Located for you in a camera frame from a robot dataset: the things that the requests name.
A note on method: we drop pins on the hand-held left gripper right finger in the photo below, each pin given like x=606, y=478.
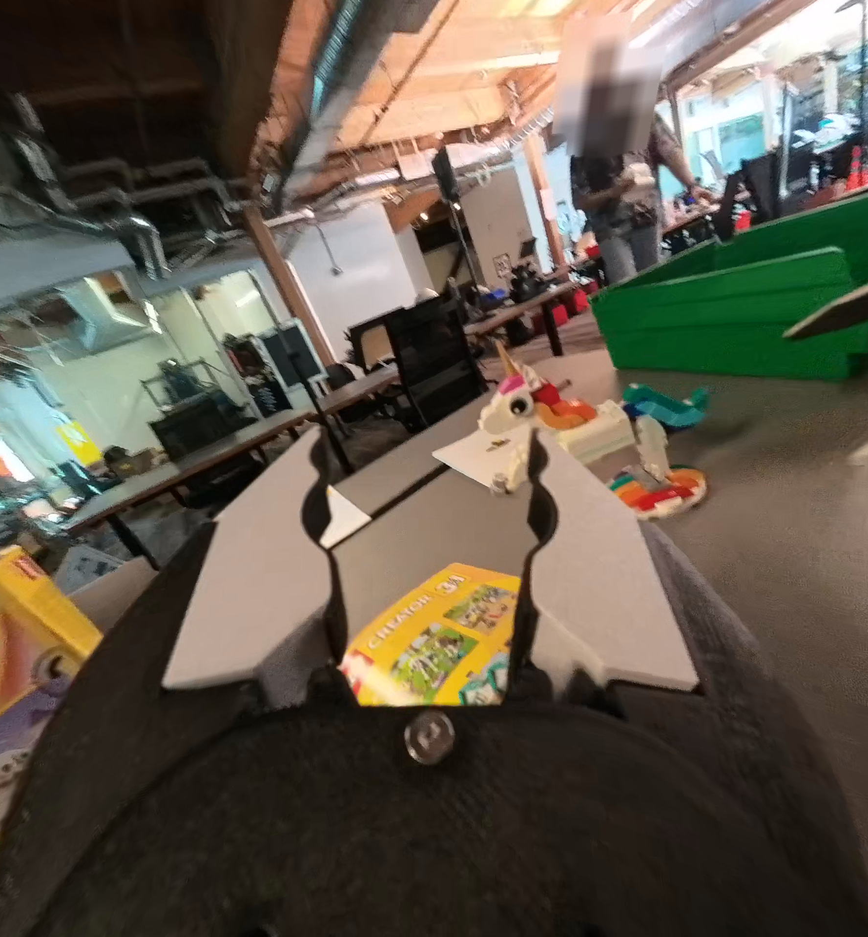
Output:
x=610, y=585

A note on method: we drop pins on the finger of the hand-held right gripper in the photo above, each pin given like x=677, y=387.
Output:
x=844, y=307

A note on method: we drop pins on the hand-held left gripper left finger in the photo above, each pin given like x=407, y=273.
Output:
x=251, y=585

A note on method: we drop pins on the round rainbow brick plate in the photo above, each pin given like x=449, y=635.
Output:
x=661, y=490

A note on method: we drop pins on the white toy brick unicorn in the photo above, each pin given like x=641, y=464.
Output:
x=580, y=424

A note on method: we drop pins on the yellow toy set box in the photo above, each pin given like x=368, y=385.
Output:
x=16, y=695

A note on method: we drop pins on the green plastic bin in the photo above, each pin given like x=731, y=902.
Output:
x=741, y=307

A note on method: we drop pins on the white paper booklet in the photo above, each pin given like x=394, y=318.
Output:
x=485, y=454
x=342, y=516

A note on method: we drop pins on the yellow instruction booklet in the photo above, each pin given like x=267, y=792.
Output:
x=434, y=644

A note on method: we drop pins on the black monitor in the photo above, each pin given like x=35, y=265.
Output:
x=291, y=359

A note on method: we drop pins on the black office chair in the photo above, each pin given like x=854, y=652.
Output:
x=434, y=359

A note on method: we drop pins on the black and white marker sign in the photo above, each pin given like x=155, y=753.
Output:
x=502, y=262

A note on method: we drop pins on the black speaker on pole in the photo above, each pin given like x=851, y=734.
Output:
x=443, y=176

